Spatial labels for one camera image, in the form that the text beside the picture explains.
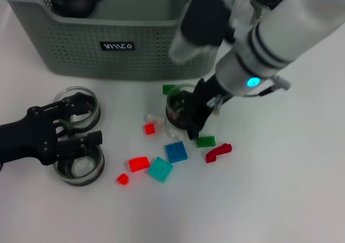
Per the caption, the small red square brick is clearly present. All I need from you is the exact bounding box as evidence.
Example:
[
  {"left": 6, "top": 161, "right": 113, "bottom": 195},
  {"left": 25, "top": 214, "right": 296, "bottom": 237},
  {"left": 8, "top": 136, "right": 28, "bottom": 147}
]
[{"left": 143, "top": 122, "right": 156, "bottom": 135}]

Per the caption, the glass teacup black base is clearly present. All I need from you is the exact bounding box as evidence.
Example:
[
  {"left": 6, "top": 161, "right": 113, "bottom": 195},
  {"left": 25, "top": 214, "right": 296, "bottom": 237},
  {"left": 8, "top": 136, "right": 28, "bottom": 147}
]
[
  {"left": 53, "top": 120, "right": 105, "bottom": 187},
  {"left": 164, "top": 83, "right": 202, "bottom": 132},
  {"left": 53, "top": 85, "right": 101, "bottom": 132}
]

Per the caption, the tiny red slope brick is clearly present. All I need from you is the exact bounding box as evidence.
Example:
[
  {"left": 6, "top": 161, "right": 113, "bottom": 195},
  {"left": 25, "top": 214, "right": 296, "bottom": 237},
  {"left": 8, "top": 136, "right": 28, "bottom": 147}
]
[{"left": 116, "top": 172, "right": 130, "bottom": 186}]

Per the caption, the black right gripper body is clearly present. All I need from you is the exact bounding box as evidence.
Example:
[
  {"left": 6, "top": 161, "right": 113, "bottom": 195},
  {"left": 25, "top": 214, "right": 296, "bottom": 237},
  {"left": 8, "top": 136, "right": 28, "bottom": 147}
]
[{"left": 192, "top": 77, "right": 230, "bottom": 112}]

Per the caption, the dark red arched brick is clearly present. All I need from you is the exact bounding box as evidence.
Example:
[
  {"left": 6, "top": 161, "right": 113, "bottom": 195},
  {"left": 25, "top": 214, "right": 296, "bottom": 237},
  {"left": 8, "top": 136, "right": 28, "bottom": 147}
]
[{"left": 205, "top": 143, "right": 233, "bottom": 164}]

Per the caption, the green rectangular toy brick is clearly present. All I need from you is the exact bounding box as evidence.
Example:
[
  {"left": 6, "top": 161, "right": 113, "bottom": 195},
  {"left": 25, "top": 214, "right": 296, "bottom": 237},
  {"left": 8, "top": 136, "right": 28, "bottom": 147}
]
[
  {"left": 162, "top": 84, "right": 178, "bottom": 95},
  {"left": 196, "top": 135, "right": 216, "bottom": 149}
]

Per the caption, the white toy brick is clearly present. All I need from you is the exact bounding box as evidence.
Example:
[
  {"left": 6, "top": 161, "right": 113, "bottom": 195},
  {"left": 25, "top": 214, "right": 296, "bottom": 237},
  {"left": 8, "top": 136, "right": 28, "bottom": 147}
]
[
  {"left": 142, "top": 113, "right": 165, "bottom": 127},
  {"left": 164, "top": 127, "right": 187, "bottom": 141}
]

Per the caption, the blue square toy brick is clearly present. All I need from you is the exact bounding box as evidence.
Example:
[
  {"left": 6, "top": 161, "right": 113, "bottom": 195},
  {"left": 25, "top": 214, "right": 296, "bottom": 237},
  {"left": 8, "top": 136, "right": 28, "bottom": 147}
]
[{"left": 164, "top": 141, "right": 189, "bottom": 164}]

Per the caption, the grey perforated storage bin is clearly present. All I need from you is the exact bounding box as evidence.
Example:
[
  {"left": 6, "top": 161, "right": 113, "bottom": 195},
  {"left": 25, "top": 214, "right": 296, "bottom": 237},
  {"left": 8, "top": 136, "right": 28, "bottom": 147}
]
[{"left": 0, "top": 0, "right": 239, "bottom": 81}]

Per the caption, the teal square toy brick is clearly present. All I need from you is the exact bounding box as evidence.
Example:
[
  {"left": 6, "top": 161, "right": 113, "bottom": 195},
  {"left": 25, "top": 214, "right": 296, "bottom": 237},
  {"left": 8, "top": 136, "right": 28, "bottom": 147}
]
[{"left": 147, "top": 156, "right": 174, "bottom": 184}]

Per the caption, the black clay teapot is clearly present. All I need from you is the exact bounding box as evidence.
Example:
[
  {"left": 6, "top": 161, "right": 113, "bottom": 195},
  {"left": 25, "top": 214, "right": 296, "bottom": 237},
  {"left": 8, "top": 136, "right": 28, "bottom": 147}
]
[{"left": 50, "top": 0, "right": 106, "bottom": 19}]

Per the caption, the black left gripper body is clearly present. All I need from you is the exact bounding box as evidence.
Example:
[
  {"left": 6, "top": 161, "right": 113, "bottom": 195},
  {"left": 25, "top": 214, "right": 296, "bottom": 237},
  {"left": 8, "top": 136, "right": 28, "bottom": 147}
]
[{"left": 0, "top": 99, "right": 72, "bottom": 166}]

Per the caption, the right gripper cable connector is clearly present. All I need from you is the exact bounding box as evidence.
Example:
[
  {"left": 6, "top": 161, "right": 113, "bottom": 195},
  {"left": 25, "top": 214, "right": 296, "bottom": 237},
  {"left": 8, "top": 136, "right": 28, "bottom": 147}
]
[{"left": 257, "top": 74, "right": 292, "bottom": 98}]

